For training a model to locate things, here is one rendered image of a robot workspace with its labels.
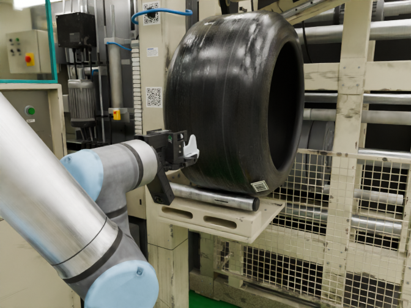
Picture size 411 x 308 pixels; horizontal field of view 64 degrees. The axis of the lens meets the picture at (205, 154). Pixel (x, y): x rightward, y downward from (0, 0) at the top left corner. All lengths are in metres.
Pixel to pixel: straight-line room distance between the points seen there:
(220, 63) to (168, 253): 0.80
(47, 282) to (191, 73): 0.95
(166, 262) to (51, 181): 1.05
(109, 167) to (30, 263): 0.87
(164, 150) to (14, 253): 0.78
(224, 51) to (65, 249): 0.65
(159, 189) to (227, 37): 0.46
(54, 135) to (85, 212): 0.97
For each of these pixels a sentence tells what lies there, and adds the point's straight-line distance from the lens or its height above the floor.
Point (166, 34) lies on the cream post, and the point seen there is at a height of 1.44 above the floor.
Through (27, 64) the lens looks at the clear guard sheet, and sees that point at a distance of 1.29.
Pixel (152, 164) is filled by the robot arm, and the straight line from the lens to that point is 0.61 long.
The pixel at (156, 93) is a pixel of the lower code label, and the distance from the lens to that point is 1.23.
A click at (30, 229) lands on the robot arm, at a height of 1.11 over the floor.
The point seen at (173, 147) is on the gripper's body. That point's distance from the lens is 0.67.
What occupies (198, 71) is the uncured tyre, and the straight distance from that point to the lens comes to 0.90.
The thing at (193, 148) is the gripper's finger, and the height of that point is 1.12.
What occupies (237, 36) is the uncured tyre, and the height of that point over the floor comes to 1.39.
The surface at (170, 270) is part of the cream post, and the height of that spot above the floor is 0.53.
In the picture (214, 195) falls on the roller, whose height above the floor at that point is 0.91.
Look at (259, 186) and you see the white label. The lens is 0.97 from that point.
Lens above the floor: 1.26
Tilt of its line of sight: 12 degrees down
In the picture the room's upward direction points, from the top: straight up
